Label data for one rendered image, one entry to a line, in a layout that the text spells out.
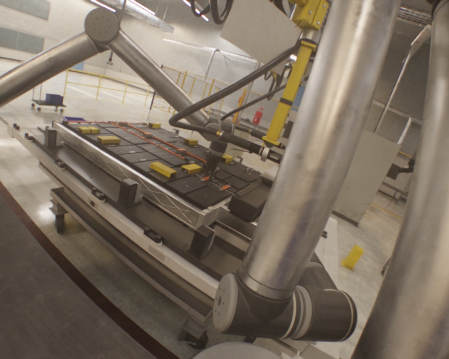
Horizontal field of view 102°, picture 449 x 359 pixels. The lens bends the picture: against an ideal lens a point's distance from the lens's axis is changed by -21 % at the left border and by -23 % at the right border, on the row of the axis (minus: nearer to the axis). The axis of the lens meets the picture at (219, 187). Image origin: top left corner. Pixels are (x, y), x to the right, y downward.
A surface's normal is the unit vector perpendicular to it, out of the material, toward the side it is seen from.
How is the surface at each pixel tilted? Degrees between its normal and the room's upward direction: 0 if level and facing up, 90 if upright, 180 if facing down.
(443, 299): 74
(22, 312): 0
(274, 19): 90
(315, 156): 81
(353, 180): 90
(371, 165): 90
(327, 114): 82
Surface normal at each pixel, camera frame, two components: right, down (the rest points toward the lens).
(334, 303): 0.33, -0.72
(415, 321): -0.75, -0.22
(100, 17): 0.35, 0.46
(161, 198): -0.44, 0.19
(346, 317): 0.27, -0.37
